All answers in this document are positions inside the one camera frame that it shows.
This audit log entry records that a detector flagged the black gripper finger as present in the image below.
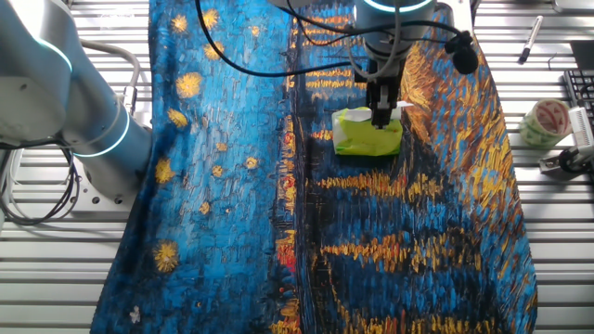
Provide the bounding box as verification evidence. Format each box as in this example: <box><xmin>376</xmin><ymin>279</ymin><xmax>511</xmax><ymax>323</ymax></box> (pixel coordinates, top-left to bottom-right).
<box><xmin>370</xmin><ymin>100</ymin><xmax>395</xmax><ymax>130</ymax></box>

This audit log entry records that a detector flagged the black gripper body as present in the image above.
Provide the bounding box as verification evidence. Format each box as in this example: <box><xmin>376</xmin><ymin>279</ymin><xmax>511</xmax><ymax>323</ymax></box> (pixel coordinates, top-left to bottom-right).
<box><xmin>365</xmin><ymin>76</ymin><xmax>402</xmax><ymax>104</ymax></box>

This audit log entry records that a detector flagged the green tissue pack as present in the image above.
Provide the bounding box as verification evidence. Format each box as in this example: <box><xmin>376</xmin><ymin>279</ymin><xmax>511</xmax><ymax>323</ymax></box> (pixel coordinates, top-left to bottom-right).
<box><xmin>331</xmin><ymin>106</ymin><xmax>404</xmax><ymax>158</ymax></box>

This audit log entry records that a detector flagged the white paper napkin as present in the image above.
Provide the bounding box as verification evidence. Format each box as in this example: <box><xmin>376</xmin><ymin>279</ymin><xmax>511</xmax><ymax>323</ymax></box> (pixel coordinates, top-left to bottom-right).
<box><xmin>343</xmin><ymin>99</ymin><xmax>415</xmax><ymax>123</ymax></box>

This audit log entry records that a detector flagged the black and white marker pen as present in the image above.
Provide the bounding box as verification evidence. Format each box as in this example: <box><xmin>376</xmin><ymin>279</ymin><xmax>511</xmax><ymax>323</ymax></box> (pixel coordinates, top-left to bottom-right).
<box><xmin>517</xmin><ymin>15</ymin><xmax>545</xmax><ymax>66</ymax></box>

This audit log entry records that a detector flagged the starry night painted tablecloth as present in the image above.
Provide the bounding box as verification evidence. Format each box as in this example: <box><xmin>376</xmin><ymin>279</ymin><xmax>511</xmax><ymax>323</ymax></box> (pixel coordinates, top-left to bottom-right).
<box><xmin>90</xmin><ymin>0</ymin><xmax>539</xmax><ymax>334</ymax></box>

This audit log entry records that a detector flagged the black computer keyboard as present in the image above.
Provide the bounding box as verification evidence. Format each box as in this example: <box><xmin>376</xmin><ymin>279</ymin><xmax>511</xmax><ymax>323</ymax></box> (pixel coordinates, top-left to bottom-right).
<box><xmin>562</xmin><ymin>69</ymin><xmax>594</xmax><ymax>122</ymax></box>

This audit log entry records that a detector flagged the black rectangular object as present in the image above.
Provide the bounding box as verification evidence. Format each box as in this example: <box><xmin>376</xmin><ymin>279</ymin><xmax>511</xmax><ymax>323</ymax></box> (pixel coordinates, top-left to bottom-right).
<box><xmin>569</xmin><ymin>40</ymin><xmax>594</xmax><ymax>71</ymax></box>

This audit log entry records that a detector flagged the grey laptop edge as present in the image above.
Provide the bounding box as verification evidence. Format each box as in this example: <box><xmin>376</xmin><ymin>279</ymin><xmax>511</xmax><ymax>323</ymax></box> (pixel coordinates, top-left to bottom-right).
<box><xmin>551</xmin><ymin>0</ymin><xmax>594</xmax><ymax>15</ymax></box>

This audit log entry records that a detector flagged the grey wrist cable loop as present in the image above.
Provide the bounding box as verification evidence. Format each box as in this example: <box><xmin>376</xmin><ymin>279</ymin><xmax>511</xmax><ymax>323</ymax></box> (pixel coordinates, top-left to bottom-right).
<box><xmin>345</xmin><ymin>0</ymin><xmax>404</xmax><ymax>81</ymax></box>

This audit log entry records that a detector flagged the black cable with ferrite bead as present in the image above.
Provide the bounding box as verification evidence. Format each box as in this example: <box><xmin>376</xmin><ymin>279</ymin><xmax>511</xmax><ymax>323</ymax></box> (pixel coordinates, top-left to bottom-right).
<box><xmin>282</xmin><ymin>0</ymin><xmax>480</xmax><ymax>76</ymax></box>

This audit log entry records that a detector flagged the long black camera cable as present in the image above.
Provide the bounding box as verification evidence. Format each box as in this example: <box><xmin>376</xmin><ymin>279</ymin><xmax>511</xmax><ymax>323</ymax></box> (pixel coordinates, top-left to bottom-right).
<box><xmin>193</xmin><ymin>0</ymin><xmax>372</xmax><ymax>79</ymax></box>

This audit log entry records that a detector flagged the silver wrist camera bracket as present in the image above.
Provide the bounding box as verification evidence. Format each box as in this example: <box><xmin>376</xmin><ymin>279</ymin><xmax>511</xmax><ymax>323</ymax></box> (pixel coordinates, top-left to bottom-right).
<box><xmin>434</xmin><ymin>0</ymin><xmax>474</xmax><ymax>36</ymax></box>

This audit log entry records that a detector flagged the metal camera stand bracket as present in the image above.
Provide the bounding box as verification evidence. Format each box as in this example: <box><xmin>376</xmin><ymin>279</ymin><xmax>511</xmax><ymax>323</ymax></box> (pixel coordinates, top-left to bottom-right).
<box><xmin>537</xmin><ymin>146</ymin><xmax>594</xmax><ymax>182</ymax></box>

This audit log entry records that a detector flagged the white camera on stand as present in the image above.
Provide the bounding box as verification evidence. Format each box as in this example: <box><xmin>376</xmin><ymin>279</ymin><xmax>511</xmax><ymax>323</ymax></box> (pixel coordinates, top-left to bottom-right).
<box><xmin>568</xmin><ymin>106</ymin><xmax>594</xmax><ymax>161</ymax></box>

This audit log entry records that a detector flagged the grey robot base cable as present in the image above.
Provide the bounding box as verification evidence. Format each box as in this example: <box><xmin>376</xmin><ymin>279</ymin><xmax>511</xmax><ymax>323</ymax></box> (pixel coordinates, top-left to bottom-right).
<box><xmin>81</xmin><ymin>39</ymin><xmax>141</xmax><ymax>117</ymax></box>

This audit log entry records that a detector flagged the black cable bundle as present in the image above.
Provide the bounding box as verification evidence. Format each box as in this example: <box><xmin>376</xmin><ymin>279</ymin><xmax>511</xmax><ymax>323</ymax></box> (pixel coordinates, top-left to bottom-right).
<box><xmin>0</xmin><ymin>138</ymin><xmax>83</xmax><ymax>227</ymax></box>

